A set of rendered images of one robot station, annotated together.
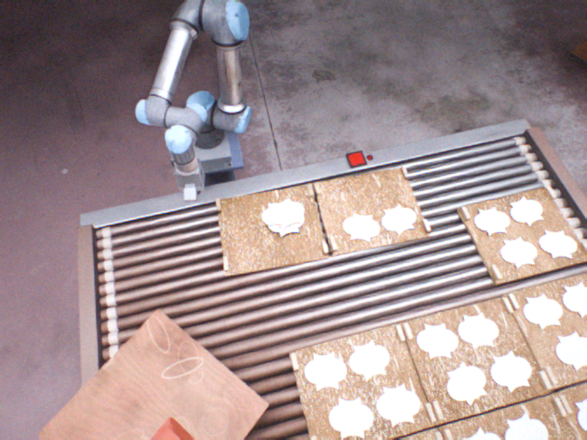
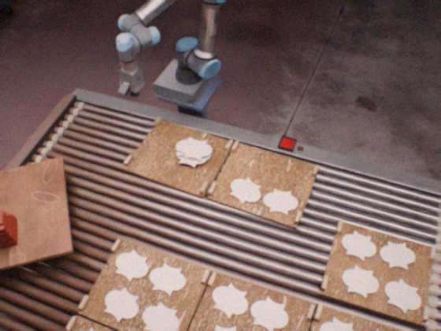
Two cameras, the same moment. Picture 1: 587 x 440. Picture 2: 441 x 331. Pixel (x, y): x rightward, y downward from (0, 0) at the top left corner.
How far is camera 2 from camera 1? 0.94 m
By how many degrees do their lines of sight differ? 23
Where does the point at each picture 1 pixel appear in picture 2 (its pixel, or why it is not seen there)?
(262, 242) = (165, 161)
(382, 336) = (191, 271)
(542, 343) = not seen: outside the picture
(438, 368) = (213, 318)
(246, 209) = (173, 135)
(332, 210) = (234, 168)
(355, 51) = (407, 98)
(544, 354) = not seen: outside the picture
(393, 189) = (297, 178)
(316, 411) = (104, 285)
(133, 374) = (19, 183)
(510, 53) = not seen: outside the picture
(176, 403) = (25, 213)
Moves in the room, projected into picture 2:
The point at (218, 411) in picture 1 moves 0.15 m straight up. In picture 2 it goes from (42, 233) to (29, 213)
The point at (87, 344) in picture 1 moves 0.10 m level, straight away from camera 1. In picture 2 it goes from (17, 159) to (12, 146)
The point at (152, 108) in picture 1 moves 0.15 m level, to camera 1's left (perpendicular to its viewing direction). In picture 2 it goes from (127, 20) to (104, 11)
